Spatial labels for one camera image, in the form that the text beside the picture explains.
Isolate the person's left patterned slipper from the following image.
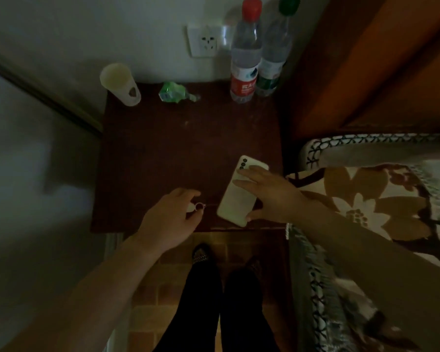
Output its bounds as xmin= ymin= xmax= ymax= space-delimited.
xmin=191 ymin=243 xmax=215 ymax=265

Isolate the red-capped water bottle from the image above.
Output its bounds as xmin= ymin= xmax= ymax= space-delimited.
xmin=230 ymin=0 xmax=263 ymax=104

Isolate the white wall socket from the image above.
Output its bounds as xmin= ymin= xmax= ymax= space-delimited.
xmin=186 ymin=23 xmax=224 ymax=58

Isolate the person's left hand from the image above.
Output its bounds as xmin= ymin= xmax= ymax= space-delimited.
xmin=134 ymin=187 xmax=206 ymax=254

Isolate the person's left forearm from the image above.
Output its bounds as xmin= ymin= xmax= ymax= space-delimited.
xmin=0 ymin=234 xmax=163 ymax=352

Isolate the translucent white plastic cup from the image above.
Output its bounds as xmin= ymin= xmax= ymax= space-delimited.
xmin=99 ymin=63 xmax=142 ymax=107

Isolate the person's right leg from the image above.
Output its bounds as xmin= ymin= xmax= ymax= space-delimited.
xmin=220 ymin=269 xmax=281 ymax=352

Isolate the dark wooden bedside table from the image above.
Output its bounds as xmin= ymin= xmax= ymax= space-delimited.
xmin=91 ymin=81 xmax=287 ymax=233

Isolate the brown floral blanket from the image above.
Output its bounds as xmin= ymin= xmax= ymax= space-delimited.
xmin=285 ymin=163 xmax=440 ymax=352

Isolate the crumpled green wrapper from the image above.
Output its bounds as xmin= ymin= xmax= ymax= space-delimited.
xmin=158 ymin=81 xmax=201 ymax=104

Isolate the person's right forearm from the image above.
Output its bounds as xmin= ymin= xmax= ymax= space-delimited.
xmin=296 ymin=194 xmax=440 ymax=352

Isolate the white smartphone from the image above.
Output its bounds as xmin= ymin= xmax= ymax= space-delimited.
xmin=216 ymin=155 xmax=270 ymax=228

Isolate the person's leg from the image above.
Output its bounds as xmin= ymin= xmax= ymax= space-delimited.
xmin=154 ymin=258 xmax=222 ymax=352
xmin=220 ymin=269 xmax=281 ymax=352

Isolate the person's left leg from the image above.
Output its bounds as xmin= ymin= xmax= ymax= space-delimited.
xmin=154 ymin=258 xmax=222 ymax=352

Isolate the green-capped water bottle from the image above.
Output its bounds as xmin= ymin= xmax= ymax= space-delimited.
xmin=255 ymin=0 xmax=301 ymax=98

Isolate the orange wooden headboard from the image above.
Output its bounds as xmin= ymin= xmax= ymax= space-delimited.
xmin=288 ymin=0 xmax=440 ymax=140

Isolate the person's right hand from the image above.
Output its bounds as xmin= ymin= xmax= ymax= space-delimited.
xmin=233 ymin=165 xmax=309 ymax=225

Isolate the lattice-bordered white bed sheet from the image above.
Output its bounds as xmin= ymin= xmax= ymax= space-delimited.
xmin=304 ymin=133 xmax=440 ymax=171

